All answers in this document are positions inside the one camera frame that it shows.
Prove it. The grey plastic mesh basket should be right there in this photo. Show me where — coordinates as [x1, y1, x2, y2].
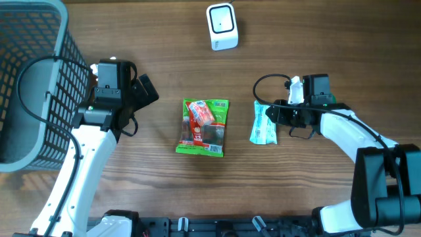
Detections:
[1, 1, 90, 172]

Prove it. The red small juice carton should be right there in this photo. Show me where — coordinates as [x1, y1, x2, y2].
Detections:
[188, 100, 215, 126]

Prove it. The jar with green lid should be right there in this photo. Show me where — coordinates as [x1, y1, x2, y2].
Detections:
[330, 94, 337, 103]

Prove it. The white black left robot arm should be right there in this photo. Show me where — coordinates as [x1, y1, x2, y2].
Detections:
[20, 59, 159, 236]

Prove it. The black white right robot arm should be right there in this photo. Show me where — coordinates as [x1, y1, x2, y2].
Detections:
[266, 74, 420, 236]

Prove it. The white barcode scanner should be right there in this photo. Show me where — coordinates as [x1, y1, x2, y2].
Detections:
[206, 3, 239, 51]

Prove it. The mint green wipes packet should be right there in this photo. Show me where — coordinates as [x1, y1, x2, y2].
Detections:
[249, 101, 278, 145]

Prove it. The green gummy candy bag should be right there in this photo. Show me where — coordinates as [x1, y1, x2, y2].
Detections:
[176, 98, 229, 157]

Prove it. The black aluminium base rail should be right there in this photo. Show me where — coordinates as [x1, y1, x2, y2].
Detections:
[87, 215, 330, 237]

